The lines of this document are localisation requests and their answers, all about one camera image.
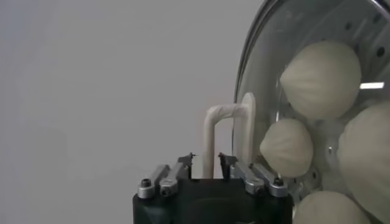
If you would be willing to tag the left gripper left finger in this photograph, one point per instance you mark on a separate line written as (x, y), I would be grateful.
(167, 182)

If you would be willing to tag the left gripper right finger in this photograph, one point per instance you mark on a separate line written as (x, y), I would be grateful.
(259, 181)

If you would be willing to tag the white steamed baozi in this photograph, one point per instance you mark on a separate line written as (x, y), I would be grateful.
(368, 158)
(330, 210)
(286, 147)
(321, 79)

